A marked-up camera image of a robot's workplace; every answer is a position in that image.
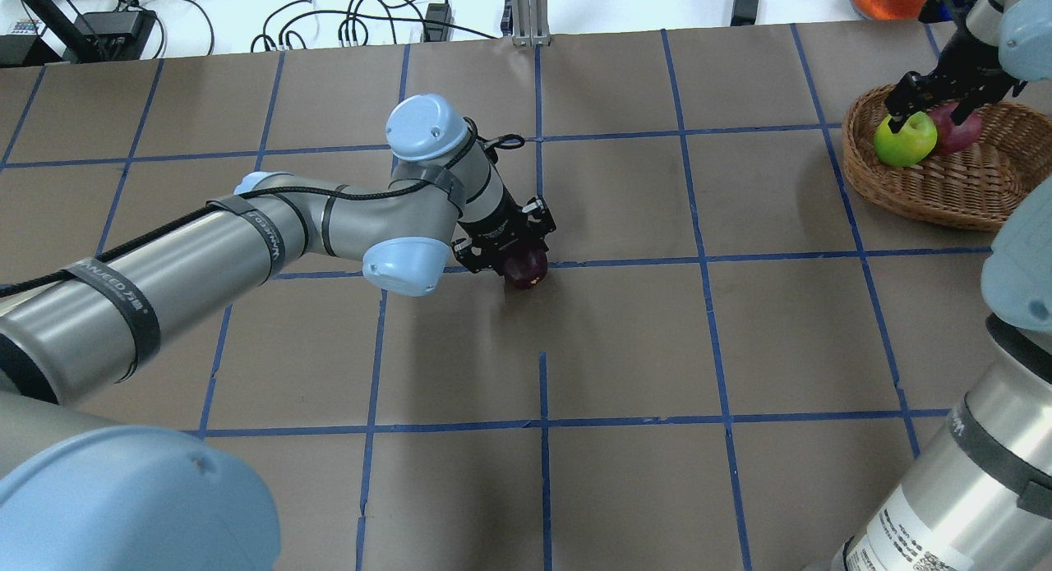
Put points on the wicker basket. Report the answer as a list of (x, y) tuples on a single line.
[(974, 189)]

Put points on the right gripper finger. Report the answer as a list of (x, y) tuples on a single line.
[(991, 92), (913, 93)]

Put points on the dark red apple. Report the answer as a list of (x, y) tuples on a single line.
[(524, 266)]

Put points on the green apple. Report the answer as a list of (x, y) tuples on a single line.
[(915, 141)]

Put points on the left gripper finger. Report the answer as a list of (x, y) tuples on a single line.
[(538, 220), (474, 257)]

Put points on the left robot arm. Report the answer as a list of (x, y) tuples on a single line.
[(83, 493)]

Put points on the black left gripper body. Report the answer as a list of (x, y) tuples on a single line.
[(494, 227)]

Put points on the aluminium frame post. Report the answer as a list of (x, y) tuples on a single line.
[(529, 23)]

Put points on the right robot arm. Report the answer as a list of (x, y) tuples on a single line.
[(979, 495)]

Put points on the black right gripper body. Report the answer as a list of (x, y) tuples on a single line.
[(959, 65)]

